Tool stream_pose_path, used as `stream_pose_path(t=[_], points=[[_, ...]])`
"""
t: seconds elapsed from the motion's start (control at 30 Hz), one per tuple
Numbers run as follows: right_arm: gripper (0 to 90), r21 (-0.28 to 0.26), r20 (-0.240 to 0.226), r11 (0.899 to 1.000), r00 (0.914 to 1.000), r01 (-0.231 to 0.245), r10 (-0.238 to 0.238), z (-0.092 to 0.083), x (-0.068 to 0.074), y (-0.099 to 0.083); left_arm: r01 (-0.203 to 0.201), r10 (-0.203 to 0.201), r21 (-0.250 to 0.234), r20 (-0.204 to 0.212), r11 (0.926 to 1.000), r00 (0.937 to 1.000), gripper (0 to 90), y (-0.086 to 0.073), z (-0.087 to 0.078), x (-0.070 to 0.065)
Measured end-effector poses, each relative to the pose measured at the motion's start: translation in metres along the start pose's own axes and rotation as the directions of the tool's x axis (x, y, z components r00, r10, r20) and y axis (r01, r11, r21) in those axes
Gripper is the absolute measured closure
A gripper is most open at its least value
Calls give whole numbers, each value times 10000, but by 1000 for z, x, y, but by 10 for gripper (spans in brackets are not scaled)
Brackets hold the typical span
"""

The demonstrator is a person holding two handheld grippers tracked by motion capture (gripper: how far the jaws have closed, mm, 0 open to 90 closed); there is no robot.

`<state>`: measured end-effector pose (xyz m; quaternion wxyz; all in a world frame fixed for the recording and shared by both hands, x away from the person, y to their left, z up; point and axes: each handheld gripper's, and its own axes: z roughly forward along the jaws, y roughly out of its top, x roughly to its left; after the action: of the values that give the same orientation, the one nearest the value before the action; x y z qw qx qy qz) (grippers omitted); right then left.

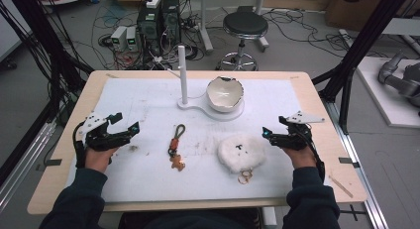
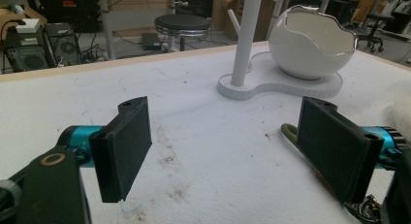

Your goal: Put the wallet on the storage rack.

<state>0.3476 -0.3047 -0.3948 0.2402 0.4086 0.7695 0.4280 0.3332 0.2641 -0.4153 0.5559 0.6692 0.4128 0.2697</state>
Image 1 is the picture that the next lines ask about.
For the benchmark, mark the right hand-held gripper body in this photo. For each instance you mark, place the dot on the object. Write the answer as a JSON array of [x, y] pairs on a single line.
[[294, 136]]

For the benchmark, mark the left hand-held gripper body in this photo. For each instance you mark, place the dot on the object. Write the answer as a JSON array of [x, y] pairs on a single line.
[[99, 139]]

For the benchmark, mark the person's left hand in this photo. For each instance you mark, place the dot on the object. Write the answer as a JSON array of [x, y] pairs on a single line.
[[99, 159]]

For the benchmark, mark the person's right hand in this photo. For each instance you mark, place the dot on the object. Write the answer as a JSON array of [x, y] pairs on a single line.
[[300, 158]]

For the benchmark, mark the wooden table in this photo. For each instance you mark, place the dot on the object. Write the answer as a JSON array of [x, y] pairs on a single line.
[[330, 146]]

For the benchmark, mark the black tape strip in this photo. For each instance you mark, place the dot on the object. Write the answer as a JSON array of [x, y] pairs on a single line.
[[52, 162], [348, 162]]

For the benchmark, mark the white table mat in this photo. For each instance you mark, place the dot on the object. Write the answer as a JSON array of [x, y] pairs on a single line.
[[148, 182]]

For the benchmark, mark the white eggshell-shaped bowl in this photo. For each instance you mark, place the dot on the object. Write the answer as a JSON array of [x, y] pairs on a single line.
[[224, 95]]

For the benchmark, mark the thin wooden stick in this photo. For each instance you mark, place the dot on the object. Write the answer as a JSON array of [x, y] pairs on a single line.
[[340, 186]]

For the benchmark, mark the white stand with pole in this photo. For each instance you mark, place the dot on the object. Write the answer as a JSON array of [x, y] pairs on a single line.
[[182, 77]]

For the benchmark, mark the grey power supply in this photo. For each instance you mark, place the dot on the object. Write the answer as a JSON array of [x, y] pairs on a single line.
[[132, 39], [119, 37]]

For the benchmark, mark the white table leg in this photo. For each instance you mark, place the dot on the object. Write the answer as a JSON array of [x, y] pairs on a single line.
[[269, 219]]

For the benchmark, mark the white platform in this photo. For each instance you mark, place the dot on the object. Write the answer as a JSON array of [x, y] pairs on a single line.
[[379, 100]]

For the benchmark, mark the black computer tower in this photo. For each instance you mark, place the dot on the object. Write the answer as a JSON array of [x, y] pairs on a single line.
[[148, 30], [171, 21]]

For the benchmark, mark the black round stool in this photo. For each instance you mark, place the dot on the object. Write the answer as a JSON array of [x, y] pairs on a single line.
[[245, 24]]

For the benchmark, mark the person's lap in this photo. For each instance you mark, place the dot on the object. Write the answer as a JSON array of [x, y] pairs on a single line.
[[188, 220]]

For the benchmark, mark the white box on computer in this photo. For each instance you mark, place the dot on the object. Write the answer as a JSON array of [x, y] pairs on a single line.
[[154, 1]]

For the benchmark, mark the large cardboard box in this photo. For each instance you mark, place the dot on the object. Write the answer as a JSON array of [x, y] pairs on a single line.
[[356, 7]]

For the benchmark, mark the aluminium rail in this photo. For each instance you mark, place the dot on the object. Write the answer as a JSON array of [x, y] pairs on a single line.
[[26, 159], [360, 176]]

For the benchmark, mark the black metal frame post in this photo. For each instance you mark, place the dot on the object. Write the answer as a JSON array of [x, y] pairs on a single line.
[[363, 40], [43, 40]]

